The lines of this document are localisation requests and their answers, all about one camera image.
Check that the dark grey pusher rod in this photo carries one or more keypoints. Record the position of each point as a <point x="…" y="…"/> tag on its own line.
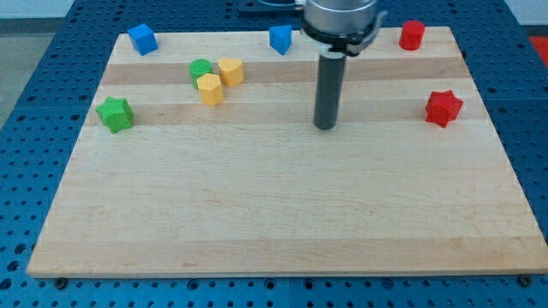
<point x="328" y="91"/>

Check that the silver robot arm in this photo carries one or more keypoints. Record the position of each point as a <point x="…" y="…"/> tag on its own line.
<point x="337" y="29"/>

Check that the yellow hexagon block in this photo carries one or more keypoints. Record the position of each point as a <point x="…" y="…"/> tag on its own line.
<point x="210" y="89"/>

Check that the wooden board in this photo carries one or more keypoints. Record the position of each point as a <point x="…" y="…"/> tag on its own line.
<point x="250" y="187"/>

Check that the blue triangle block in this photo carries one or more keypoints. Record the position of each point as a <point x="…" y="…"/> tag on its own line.
<point x="280" y="38"/>

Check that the yellow heart block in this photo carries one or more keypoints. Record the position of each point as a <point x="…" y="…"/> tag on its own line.
<point x="231" y="71"/>

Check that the red cylinder block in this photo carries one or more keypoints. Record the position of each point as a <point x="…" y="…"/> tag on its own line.
<point x="411" y="35"/>

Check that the red star block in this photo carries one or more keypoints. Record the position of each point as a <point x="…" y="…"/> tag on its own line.
<point x="442" y="108"/>

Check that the green cylinder block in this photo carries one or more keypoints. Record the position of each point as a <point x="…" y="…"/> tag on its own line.
<point x="197" y="68"/>

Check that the blue cube block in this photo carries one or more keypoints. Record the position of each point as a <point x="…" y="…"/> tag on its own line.
<point x="143" y="39"/>

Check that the green star block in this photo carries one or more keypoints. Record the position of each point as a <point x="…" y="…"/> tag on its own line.
<point x="115" y="114"/>

